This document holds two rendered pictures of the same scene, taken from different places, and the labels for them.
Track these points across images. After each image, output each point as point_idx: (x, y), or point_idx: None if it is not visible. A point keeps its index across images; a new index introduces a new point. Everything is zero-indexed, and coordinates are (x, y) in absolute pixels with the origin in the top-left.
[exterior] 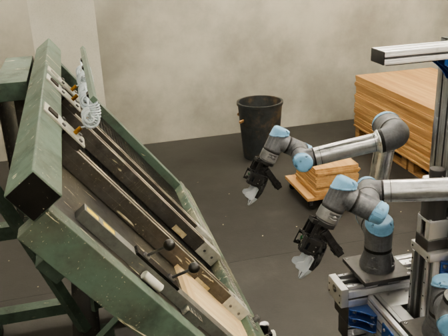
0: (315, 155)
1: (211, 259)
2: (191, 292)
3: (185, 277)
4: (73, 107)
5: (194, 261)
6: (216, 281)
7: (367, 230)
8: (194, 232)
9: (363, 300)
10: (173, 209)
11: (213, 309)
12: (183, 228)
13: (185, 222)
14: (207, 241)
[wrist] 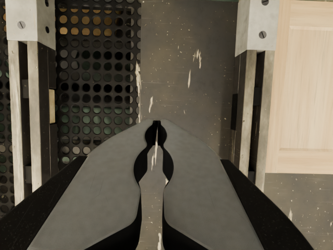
0: None
1: (48, 3)
2: (325, 161)
3: (285, 162)
4: None
5: (265, 161)
6: (270, 98)
7: None
8: (39, 80)
9: None
10: (33, 155)
11: (315, 104)
12: (46, 106)
13: (36, 113)
14: (15, 26)
